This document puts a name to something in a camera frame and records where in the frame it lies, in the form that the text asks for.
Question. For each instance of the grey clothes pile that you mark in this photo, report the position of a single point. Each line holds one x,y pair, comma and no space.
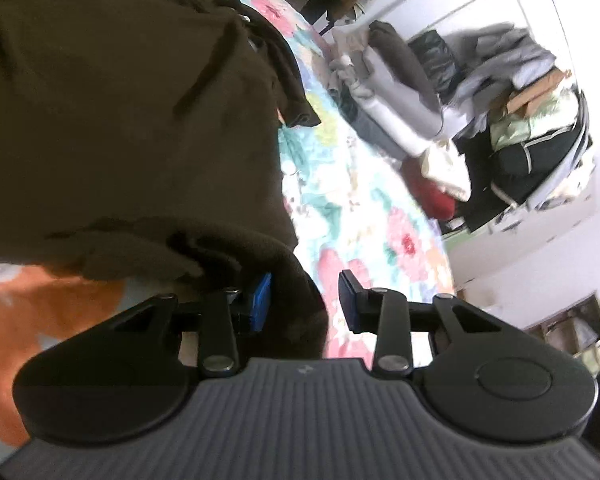
500,55

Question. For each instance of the pile of clothes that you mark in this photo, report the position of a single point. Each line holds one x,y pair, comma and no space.
485,5

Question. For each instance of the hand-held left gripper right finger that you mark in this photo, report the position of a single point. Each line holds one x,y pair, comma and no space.
349,300

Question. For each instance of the floral quilted bedspread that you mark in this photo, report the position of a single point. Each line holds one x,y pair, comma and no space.
360,210

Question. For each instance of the red cloth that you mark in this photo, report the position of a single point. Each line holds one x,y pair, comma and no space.
432,195

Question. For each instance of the light green cloth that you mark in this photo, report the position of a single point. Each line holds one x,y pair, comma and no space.
517,127

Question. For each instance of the dark brown garment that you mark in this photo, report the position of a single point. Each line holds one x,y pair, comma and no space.
105,110

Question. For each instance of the black plastic bag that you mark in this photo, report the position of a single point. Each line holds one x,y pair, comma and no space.
437,62

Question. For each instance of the dark brown cushion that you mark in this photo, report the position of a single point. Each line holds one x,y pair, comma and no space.
405,65

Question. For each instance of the cream cloth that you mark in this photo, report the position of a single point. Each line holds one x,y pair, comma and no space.
447,167

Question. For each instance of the white grey bedding pile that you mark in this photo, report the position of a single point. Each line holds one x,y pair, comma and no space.
395,120

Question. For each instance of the black bag with white trim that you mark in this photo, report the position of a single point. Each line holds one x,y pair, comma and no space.
525,167

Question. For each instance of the brown cardboard box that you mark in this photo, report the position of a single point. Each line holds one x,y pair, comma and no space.
535,92

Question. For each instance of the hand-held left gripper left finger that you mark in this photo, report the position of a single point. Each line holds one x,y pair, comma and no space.
261,305

